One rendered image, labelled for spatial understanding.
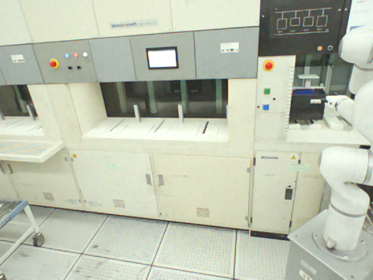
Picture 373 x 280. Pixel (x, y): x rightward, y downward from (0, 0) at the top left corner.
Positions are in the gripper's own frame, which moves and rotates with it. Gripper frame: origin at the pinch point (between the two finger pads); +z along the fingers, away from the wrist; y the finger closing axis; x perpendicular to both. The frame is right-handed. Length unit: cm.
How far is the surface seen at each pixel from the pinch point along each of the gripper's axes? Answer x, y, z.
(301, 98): -9.8, -5.3, 28.5
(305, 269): -54, -26, -65
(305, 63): 8, 4, 58
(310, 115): -21.4, 1.8, 27.7
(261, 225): -106, -29, 12
